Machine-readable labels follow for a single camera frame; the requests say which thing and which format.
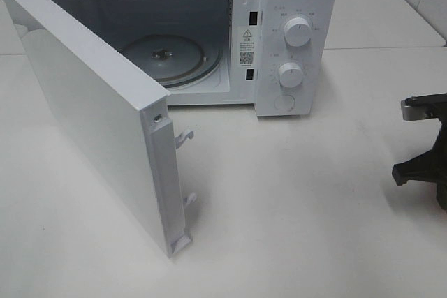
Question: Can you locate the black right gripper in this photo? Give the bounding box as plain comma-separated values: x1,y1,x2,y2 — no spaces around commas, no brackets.
392,116,447,211

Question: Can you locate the round white door button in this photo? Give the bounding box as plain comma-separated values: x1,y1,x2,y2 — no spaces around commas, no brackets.
274,94,295,112

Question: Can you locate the white microwave knob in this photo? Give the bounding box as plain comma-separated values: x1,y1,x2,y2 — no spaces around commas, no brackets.
278,62,304,89
283,16,313,47

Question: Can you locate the white microwave door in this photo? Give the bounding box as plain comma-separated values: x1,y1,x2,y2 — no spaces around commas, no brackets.
4,0,196,256

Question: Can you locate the white microwave oven body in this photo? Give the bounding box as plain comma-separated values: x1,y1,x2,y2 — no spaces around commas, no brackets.
52,0,334,117

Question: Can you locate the glass microwave turntable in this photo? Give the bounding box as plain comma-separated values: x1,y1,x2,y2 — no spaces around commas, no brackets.
120,34,223,88

